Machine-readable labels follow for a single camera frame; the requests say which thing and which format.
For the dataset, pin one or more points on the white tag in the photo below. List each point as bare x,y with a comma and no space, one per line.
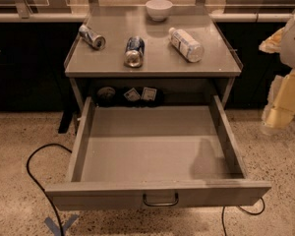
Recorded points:
149,94
132,95

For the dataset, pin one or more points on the silver blue soda can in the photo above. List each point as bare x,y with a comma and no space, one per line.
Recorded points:
96,41

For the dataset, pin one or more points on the open grey top drawer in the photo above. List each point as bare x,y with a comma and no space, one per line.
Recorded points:
121,153

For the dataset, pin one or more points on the white plastic bottle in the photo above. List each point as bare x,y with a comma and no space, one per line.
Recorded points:
191,49

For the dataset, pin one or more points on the blue pepsi can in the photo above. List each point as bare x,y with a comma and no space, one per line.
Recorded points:
134,52

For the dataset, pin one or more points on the black metal drawer handle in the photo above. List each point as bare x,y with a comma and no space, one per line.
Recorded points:
160,201

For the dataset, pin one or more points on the round dark object under cabinet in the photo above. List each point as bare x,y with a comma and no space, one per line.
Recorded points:
106,95

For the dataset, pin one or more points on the grey metal cabinet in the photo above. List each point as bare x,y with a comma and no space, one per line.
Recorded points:
162,59

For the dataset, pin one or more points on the white ceramic bowl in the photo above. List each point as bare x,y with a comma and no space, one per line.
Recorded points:
159,10

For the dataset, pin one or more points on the white tag right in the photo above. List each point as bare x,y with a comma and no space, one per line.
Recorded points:
149,94

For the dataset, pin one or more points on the blue tape floor mark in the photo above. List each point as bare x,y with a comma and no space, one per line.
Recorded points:
60,229

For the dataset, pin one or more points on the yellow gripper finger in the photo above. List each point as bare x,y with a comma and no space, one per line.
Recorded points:
280,108
273,43

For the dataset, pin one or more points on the white tag left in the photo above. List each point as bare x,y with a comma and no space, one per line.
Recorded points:
132,95

